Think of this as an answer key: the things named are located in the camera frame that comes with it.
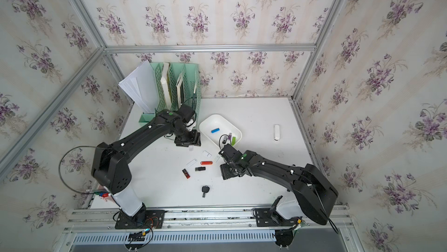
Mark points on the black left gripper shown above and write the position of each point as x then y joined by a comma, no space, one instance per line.
195,139

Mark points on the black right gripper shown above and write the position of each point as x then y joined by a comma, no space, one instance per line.
224,172

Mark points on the red black usb drive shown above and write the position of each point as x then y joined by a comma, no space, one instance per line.
186,173

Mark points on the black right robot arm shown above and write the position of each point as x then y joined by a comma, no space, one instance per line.
314,193

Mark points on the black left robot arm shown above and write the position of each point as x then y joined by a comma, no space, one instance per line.
111,161

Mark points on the white ribbed usb drive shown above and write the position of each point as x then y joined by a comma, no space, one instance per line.
207,154

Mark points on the white plastic storage box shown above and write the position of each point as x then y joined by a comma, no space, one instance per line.
226,127

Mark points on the dark grey usb drive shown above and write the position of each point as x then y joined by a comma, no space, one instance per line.
200,169

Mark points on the black car key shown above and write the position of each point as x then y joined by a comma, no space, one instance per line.
205,190

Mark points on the beige notebook in organizer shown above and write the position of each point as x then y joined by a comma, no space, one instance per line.
179,90

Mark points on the green desk file organizer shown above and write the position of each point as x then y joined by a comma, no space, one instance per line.
191,87

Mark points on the white book in organizer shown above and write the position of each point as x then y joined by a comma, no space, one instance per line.
165,85

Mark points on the white paper stack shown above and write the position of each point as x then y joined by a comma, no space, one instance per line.
140,86

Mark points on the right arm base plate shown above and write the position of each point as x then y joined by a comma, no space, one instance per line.
284,212

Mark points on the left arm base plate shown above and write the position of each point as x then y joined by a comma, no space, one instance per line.
150,219

